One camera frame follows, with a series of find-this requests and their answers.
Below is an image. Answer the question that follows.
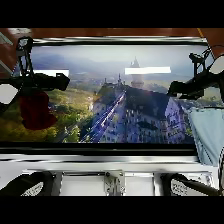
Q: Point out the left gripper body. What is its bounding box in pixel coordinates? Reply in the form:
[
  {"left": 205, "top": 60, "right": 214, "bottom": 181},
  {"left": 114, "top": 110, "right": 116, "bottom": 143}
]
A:
[{"left": 42, "top": 72, "right": 71, "bottom": 92}]

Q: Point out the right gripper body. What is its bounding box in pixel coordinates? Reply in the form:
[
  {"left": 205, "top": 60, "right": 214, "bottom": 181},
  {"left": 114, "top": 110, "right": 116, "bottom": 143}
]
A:
[{"left": 166, "top": 79, "right": 194, "bottom": 101}]

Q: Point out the red garment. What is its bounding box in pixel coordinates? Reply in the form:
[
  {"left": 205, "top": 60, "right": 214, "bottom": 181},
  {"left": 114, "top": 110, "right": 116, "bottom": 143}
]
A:
[{"left": 17, "top": 91, "right": 58, "bottom": 131}]

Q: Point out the light blue garment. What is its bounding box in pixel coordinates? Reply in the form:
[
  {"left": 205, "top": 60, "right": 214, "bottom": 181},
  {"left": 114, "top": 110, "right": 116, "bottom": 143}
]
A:
[{"left": 186, "top": 106, "right": 224, "bottom": 168}]

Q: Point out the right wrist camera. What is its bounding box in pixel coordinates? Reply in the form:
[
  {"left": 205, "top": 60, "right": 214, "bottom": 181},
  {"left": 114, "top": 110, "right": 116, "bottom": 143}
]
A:
[{"left": 188, "top": 46, "right": 214, "bottom": 80}]

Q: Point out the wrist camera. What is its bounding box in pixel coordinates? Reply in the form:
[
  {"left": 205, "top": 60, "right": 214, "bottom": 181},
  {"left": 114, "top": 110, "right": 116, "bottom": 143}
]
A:
[
  {"left": 15, "top": 36, "right": 35, "bottom": 80},
  {"left": 188, "top": 46, "right": 214, "bottom": 80}
]

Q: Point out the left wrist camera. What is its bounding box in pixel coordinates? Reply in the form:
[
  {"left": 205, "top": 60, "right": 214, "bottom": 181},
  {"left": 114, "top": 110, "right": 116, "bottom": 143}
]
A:
[{"left": 15, "top": 36, "right": 35, "bottom": 80}]

